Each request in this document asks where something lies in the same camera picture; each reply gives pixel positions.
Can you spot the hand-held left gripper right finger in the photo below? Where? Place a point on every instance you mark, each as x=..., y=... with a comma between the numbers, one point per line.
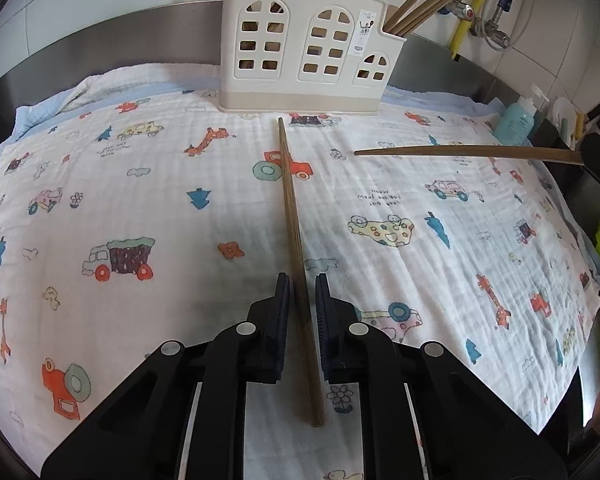
x=322, y=327

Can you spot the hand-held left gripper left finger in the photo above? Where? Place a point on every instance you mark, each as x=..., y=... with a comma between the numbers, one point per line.
x=282, y=327

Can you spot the cream plastic chopstick holder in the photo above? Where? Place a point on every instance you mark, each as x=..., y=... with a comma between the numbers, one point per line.
x=290, y=85

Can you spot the white round utensil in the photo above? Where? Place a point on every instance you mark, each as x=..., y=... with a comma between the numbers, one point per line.
x=564, y=112

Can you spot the blue pump bottle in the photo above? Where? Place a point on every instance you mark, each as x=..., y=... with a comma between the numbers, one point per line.
x=515, y=120

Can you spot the metal angle valve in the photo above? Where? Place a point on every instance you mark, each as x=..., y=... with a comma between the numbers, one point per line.
x=497, y=37

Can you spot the white cartoon printed blanket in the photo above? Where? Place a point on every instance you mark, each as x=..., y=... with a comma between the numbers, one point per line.
x=155, y=200

